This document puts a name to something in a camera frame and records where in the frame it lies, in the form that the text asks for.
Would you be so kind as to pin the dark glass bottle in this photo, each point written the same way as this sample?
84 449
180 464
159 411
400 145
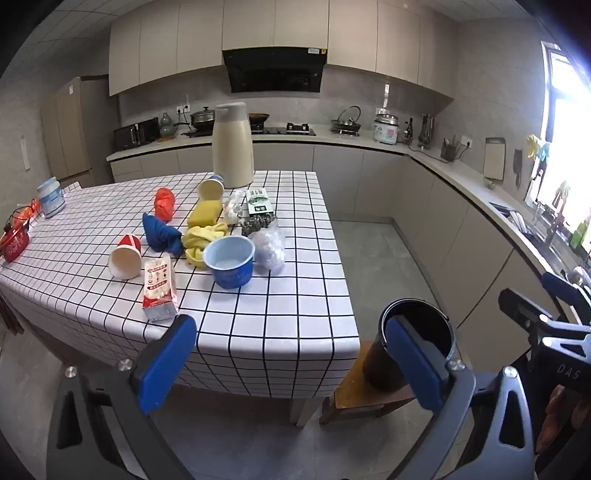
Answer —
408 134

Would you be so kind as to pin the black range hood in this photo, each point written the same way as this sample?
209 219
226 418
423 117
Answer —
274 69

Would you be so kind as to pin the red paper cup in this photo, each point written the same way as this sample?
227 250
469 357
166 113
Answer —
124 261

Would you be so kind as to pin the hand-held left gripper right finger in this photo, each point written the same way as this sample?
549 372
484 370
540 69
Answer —
411 364

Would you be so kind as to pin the window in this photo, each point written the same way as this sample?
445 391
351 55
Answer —
570 138

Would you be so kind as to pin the wok with glass lid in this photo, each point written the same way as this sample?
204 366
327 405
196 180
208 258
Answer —
346 123

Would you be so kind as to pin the red plastic bag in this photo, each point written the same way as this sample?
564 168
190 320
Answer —
165 205

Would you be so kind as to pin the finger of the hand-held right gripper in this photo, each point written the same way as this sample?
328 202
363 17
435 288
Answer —
519 304
556 281

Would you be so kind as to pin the steel sink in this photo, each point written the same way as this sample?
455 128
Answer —
526 226

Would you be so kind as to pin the black bucket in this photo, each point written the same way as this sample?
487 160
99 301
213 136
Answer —
381 364

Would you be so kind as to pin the black wok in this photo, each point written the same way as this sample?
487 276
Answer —
259 117

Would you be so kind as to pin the beige refrigerator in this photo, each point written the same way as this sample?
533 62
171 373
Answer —
78 134

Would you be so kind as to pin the black utensil holder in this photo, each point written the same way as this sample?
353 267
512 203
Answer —
448 151

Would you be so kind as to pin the yellow rubber glove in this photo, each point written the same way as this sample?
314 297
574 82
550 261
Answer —
533 145

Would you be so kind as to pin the steel wool scrubber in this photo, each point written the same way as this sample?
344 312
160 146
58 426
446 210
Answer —
256 225

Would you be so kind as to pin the yellow cloth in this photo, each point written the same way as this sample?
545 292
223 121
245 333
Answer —
198 237

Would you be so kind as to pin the person's right hand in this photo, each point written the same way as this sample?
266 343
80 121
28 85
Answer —
563 413

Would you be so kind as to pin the cream thermos jug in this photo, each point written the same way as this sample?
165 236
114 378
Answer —
233 147

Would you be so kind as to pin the yellow sponge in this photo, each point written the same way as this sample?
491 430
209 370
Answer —
205 213

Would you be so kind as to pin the steel faucet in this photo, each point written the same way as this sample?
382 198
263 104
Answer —
556 217

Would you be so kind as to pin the black cleaver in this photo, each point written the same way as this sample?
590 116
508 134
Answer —
518 166

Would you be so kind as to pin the white rice cooker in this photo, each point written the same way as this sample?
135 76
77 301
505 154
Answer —
385 129

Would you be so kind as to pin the white table leg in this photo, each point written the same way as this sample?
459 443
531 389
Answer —
307 410

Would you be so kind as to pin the blue rimmed paper cup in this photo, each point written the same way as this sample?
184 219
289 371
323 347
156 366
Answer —
211 188

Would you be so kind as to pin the black microwave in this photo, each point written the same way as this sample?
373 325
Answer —
136 134

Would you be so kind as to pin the blue bowl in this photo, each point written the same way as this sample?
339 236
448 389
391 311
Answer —
229 267

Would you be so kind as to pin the blue rubber glove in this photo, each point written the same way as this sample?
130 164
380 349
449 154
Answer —
545 151

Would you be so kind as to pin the steel utensil holder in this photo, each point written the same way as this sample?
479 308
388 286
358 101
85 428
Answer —
426 131

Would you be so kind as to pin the white plastic bag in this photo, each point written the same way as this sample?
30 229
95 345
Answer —
233 207

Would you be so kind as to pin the white plastic tub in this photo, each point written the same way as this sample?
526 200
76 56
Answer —
51 198

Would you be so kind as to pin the green vase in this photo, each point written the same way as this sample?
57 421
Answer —
167 127

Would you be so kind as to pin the white cutting board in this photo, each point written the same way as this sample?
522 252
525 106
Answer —
494 159

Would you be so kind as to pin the wooden stool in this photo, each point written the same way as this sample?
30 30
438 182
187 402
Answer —
355 392

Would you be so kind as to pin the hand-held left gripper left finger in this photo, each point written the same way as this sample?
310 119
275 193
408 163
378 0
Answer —
168 364

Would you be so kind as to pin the red patterned basket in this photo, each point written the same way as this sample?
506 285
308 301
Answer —
14 244

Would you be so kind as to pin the green bottle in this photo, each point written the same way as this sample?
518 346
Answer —
578 237

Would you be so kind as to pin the blue cloth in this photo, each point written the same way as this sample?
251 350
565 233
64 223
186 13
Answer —
159 235

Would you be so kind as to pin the red white milk carton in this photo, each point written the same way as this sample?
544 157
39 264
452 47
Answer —
158 288

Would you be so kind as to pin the black gas stove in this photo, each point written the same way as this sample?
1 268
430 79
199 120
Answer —
286 130

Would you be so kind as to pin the green carton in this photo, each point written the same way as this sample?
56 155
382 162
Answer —
258 201

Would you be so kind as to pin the clear plastic bag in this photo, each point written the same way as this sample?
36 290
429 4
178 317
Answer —
268 249

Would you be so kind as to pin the pot with lid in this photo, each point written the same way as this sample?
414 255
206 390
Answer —
202 119

